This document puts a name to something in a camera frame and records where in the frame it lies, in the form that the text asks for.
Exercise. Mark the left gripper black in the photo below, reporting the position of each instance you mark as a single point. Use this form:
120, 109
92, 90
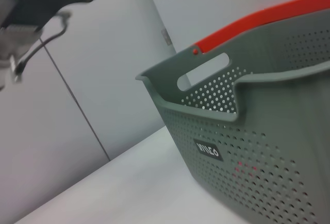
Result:
38, 2

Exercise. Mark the grey perforated storage basket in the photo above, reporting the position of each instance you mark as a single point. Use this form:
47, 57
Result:
257, 131

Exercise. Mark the small grey wall fitting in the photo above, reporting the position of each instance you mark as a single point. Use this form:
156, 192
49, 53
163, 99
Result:
166, 37

